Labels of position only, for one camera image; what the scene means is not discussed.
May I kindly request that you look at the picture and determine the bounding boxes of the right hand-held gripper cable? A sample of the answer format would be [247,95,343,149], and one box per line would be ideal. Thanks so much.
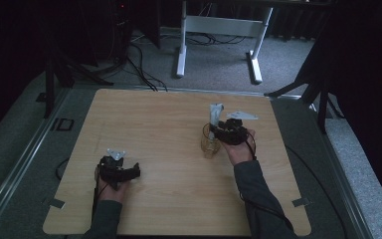
[239,138,295,232]

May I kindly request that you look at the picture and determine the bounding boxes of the black rectangular floor frame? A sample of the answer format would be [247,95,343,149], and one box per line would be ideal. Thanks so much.
[50,117,76,132]

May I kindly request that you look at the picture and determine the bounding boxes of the left hand-held gripper cable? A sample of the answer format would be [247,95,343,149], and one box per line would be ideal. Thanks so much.
[91,167,109,227]

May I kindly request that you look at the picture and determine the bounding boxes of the hand-held gripper cable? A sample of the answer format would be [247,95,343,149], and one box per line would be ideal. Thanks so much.
[91,167,109,227]
[239,138,295,232]

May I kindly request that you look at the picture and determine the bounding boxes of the long black floor cable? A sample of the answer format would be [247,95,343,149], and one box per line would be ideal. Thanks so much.
[284,144,348,239]

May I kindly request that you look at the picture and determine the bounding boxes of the person's right hand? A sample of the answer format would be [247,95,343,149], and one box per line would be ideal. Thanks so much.
[220,128,258,167]

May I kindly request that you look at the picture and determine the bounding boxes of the white metal desk frame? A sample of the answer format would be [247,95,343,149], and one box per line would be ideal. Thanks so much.
[175,0,275,85]

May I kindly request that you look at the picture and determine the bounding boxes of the cables under white desk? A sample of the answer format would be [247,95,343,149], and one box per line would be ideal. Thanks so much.
[185,31,247,47]

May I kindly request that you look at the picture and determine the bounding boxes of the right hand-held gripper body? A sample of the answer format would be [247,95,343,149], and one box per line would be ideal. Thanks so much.
[220,111,260,146]

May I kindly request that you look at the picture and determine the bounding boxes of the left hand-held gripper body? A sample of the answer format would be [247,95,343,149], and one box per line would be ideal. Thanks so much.
[96,147,134,191]

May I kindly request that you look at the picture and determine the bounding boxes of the black metal stand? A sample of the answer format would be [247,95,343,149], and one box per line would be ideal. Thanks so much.
[264,63,346,134]
[42,49,114,120]

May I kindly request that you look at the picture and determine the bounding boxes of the dark computer tower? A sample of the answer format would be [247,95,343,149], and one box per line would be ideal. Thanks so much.
[110,0,134,65]

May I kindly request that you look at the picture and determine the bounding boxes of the black floor cable bundle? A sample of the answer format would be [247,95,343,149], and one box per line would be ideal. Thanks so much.
[124,42,169,93]

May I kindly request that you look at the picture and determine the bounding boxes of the amber glass cup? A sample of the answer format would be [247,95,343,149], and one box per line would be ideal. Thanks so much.
[200,122,226,159]

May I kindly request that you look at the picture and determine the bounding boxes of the metal floor rail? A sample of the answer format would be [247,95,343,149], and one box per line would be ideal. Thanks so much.
[0,87,72,235]
[307,102,375,239]

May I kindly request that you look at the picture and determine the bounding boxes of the person's left hand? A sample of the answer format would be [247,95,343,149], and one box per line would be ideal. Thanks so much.
[94,167,132,204]

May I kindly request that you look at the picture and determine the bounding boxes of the thin black floor cable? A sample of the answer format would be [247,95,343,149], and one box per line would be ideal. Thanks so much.
[55,156,71,182]

